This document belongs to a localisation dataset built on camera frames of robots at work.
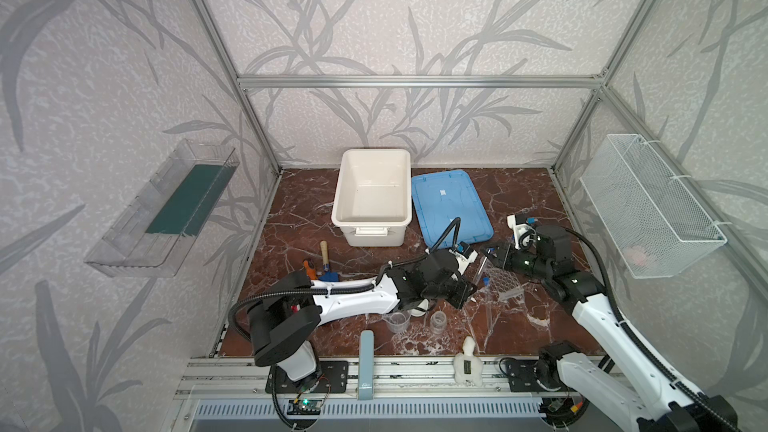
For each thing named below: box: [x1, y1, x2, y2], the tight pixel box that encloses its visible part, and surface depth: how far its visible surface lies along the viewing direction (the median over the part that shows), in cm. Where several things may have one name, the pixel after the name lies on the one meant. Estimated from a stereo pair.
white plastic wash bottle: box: [454, 336, 483, 387], surface depth 75 cm
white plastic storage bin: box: [331, 148, 413, 247], surface depth 99 cm
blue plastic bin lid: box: [411, 170, 494, 249], surface depth 111 cm
